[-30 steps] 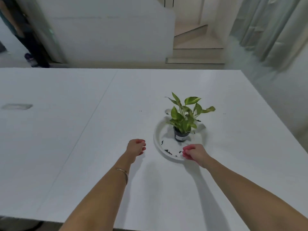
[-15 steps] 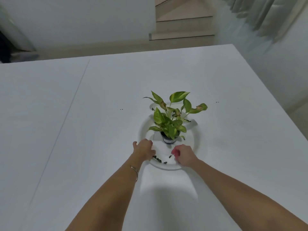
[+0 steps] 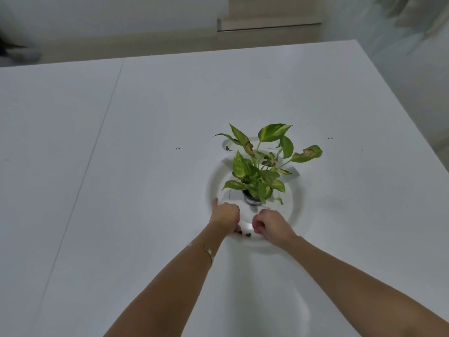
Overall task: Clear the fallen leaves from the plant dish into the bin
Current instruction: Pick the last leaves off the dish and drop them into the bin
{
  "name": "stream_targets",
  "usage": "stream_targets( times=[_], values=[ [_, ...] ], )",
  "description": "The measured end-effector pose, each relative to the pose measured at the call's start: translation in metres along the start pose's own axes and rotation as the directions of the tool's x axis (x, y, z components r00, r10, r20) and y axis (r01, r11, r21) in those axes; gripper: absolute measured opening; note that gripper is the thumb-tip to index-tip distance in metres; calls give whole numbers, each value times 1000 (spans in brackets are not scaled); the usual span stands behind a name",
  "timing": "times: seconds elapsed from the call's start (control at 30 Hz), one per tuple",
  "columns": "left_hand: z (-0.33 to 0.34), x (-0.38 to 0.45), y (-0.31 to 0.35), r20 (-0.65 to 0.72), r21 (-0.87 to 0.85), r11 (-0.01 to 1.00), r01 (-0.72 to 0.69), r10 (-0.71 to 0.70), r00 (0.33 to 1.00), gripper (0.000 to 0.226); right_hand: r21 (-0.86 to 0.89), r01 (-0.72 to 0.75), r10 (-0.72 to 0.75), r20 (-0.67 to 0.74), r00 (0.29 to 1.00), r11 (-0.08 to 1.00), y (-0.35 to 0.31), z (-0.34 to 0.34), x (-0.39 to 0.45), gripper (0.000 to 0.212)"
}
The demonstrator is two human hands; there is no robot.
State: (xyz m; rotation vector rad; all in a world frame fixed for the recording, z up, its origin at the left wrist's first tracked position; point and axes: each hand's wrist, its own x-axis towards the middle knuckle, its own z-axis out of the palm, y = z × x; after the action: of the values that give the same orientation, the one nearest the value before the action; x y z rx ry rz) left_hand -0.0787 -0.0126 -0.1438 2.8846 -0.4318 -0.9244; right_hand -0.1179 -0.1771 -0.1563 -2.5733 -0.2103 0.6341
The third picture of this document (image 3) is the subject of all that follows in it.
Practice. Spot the person's left hand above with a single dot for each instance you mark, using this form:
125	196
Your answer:
223	216

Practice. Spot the white round plate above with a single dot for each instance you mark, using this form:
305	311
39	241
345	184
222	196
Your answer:
256	207

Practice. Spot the person's right fingers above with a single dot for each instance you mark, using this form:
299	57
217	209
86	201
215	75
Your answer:
259	225

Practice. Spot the person's right forearm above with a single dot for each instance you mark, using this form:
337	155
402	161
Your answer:
357	291

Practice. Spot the green pothos plant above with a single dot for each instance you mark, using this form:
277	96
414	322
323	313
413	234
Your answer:
261	164

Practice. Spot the person's left thumb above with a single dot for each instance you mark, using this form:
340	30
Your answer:
214	204

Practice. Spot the wooden cabinet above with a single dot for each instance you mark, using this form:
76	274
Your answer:
268	22

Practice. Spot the person's left forearm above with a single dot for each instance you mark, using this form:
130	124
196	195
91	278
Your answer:
168	291

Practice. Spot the small black plant pot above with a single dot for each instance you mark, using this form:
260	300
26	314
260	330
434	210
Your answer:
250	198

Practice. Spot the person's right hand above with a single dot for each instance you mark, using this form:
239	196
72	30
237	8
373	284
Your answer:
275	226

